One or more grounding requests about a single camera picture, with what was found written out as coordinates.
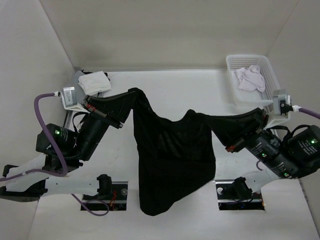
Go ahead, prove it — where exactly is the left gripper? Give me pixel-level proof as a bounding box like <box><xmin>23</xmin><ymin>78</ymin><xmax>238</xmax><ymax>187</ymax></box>
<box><xmin>72</xmin><ymin>90</ymin><xmax>140</xmax><ymax>161</ymax></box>

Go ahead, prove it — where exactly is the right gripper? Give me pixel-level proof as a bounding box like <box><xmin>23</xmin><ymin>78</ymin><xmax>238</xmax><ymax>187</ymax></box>
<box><xmin>202</xmin><ymin>105</ymin><xmax>299</xmax><ymax>176</ymax></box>

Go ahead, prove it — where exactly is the black tank top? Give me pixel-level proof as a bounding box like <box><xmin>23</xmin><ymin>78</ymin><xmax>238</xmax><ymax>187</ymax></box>
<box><xmin>127</xmin><ymin>87</ymin><xmax>217</xmax><ymax>217</ymax></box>

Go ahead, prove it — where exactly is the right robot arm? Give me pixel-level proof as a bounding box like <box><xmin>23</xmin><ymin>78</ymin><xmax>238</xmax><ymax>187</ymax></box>
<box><xmin>208</xmin><ymin>108</ymin><xmax>320</xmax><ymax>201</ymax></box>

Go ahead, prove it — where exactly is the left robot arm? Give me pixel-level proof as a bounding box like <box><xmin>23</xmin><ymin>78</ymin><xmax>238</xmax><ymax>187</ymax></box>
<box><xmin>0</xmin><ymin>90</ymin><xmax>138</xmax><ymax>203</ymax></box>

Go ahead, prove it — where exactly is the folded white tank top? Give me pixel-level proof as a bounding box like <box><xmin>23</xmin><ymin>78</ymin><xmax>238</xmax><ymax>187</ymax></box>
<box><xmin>78</xmin><ymin>71</ymin><xmax>112</xmax><ymax>96</ymax></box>

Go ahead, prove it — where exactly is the folded grey tank top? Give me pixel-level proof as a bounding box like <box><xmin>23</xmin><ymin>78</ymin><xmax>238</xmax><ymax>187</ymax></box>
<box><xmin>68</xmin><ymin>70</ymin><xmax>85</xmax><ymax>94</ymax></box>

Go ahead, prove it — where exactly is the crumpled white garment in basket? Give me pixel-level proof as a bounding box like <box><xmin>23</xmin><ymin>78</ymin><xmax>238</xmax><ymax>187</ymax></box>
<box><xmin>235</xmin><ymin>65</ymin><xmax>266</xmax><ymax>93</ymax></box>

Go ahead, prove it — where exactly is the white plastic mesh basket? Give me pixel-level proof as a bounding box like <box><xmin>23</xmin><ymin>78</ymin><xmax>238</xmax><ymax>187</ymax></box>
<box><xmin>225</xmin><ymin>54</ymin><xmax>280</xmax><ymax>107</ymax></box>

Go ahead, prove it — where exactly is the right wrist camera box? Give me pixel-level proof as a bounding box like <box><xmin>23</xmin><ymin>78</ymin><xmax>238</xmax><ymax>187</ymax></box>
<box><xmin>265</xmin><ymin>89</ymin><xmax>292</xmax><ymax>129</ymax></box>

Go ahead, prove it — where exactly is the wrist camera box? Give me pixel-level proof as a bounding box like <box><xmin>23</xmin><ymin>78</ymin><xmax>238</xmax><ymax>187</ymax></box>
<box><xmin>59</xmin><ymin>82</ymin><xmax>87</xmax><ymax>112</ymax></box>
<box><xmin>265</xmin><ymin>89</ymin><xmax>292</xmax><ymax>129</ymax></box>

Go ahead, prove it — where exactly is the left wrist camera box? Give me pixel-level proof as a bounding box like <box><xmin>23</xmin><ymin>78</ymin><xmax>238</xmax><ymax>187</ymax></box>
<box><xmin>59</xmin><ymin>82</ymin><xmax>87</xmax><ymax>112</ymax></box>

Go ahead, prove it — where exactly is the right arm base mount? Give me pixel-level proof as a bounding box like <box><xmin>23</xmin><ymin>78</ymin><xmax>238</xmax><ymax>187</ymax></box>
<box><xmin>215</xmin><ymin>177</ymin><xmax>265</xmax><ymax>211</ymax></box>

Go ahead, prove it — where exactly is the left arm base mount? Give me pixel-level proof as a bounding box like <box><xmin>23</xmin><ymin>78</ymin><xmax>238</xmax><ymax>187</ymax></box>
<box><xmin>81</xmin><ymin>174</ymin><xmax>129</xmax><ymax>212</ymax></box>

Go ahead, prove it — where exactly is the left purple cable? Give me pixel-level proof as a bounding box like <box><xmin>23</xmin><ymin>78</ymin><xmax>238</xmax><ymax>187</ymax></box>
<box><xmin>0</xmin><ymin>92</ymin><xmax>111</xmax><ymax>216</ymax></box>

